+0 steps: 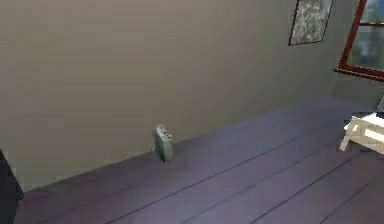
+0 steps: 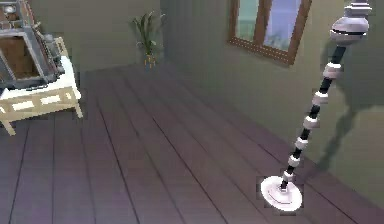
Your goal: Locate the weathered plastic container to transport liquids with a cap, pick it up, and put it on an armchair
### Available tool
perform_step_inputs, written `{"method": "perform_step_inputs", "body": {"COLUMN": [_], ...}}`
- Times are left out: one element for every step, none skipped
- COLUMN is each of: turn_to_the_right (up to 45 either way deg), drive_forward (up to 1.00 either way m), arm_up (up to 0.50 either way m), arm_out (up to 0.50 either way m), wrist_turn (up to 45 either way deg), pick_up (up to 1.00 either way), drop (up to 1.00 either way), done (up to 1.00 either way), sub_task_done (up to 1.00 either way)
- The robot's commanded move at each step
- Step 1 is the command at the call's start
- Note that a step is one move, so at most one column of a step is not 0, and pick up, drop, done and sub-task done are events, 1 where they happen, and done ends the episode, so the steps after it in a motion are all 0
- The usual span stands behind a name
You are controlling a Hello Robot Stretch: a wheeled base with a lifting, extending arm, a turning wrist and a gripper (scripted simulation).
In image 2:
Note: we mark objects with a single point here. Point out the green house plant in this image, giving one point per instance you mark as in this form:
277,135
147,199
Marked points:
147,35

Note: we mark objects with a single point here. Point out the brown framed window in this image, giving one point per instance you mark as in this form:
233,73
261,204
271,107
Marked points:
268,25

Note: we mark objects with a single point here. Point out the white and black floor lamp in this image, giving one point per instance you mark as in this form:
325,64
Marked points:
314,121

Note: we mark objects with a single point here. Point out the cream wooden table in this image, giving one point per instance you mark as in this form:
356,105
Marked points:
40,100

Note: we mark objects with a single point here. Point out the grey and brown box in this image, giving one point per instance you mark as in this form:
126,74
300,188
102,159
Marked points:
23,56

